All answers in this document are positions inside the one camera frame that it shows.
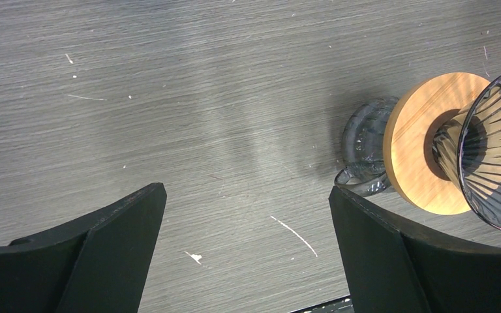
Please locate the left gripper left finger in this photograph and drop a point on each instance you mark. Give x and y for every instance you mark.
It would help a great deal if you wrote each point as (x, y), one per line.
(98, 262)

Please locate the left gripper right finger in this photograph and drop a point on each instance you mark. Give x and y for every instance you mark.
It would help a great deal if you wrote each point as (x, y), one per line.
(393, 264)

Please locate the grey glass coffee server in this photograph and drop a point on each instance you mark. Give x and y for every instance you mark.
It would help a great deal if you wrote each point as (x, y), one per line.
(364, 172)

